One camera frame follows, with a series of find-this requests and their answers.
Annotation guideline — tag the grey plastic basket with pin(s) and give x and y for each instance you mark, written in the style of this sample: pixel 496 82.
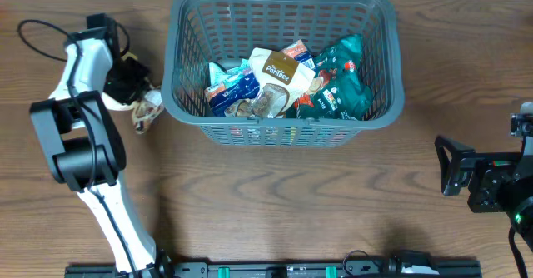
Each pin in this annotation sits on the grey plastic basket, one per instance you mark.
pixel 226 31

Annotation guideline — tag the Kleenex tissue multipack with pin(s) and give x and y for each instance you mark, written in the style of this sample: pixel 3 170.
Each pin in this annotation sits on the Kleenex tissue multipack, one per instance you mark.
pixel 223 98

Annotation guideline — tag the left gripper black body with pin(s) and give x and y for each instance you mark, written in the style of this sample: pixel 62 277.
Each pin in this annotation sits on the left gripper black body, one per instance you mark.
pixel 126 83

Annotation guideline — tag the beige mushroom snack bag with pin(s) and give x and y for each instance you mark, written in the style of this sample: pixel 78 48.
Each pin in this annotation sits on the beige mushroom snack bag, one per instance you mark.
pixel 281 80

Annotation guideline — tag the light teal small packet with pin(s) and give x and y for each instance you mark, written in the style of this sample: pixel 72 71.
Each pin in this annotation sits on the light teal small packet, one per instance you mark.
pixel 217 74

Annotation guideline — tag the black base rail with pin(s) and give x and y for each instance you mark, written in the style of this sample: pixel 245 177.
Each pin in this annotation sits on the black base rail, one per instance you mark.
pixel 399 264

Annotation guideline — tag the green Nescafe coffee bag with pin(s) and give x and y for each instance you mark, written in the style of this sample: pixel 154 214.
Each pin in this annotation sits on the green Nescafe coffee bag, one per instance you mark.
pixel 336 91

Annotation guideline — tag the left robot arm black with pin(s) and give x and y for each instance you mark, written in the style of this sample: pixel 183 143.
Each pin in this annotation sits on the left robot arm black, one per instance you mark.
pixel 83 149

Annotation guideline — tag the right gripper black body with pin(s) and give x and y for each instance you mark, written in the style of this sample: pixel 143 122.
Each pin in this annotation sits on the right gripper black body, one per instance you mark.
pixel 490 191

